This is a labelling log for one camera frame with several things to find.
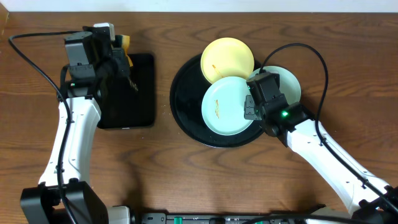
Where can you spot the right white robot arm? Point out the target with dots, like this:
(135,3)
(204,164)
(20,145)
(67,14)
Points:
(366,197)

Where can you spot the black rectangular tray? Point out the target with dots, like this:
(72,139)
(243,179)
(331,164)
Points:
(125,107)

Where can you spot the round black tray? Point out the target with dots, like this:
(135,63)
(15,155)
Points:
(186,94)

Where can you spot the light green plate front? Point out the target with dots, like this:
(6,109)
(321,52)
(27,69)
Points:
(222,106)

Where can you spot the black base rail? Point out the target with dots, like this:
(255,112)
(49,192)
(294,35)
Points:
(163,218)

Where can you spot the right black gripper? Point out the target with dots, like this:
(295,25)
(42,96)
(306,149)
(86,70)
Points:
(249,109)

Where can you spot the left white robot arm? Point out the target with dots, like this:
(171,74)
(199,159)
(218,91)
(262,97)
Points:
(63,193)

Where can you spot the light green plate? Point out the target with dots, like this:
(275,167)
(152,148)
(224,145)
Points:
(222,106)
(288,84)

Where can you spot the yellow plate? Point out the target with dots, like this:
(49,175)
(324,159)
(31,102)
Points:
(226,57)

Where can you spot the yellow green sponge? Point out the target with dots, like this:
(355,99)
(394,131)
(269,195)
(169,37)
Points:
(125,43)

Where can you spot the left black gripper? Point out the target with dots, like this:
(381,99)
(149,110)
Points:
(123,62)

